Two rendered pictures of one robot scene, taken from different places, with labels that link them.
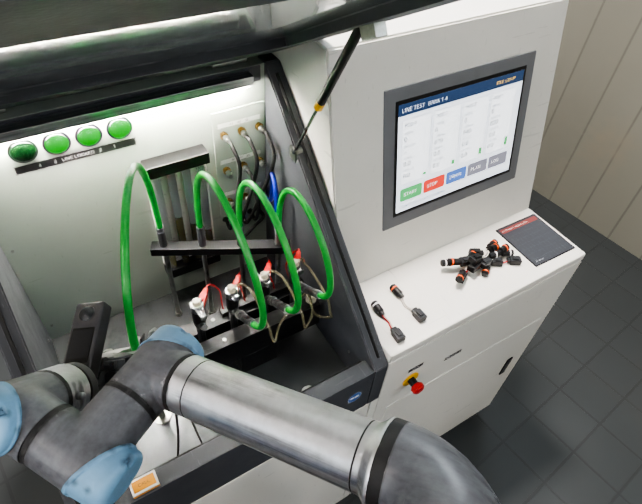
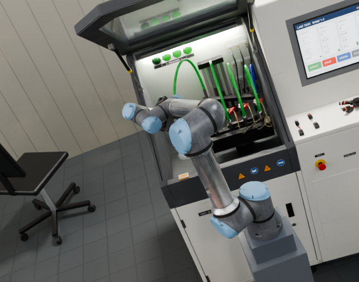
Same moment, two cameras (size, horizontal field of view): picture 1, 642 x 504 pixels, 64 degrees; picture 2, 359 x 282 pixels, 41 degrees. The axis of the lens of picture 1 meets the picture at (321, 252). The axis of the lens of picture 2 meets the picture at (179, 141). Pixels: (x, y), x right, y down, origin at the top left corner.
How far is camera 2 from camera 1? 1.54 m
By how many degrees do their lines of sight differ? 36
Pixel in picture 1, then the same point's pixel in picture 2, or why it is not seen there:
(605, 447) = not seen: outside the picture
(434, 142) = (322, 41)
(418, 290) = (322, 116)
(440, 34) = not seen: outside the picture
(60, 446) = (142, 114)
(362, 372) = (281, 148)
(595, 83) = not seen: outside the picture
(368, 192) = (288, 66)
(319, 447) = (192, 106)
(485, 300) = (357, 119)
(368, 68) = (274, 12)
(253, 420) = (182, 105)
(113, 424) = (154, 112)
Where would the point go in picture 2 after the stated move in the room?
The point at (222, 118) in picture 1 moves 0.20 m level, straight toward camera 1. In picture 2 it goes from (228, 42) to (220, 61)
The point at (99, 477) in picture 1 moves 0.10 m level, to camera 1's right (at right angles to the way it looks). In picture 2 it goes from (149, 121) to (167, 122)
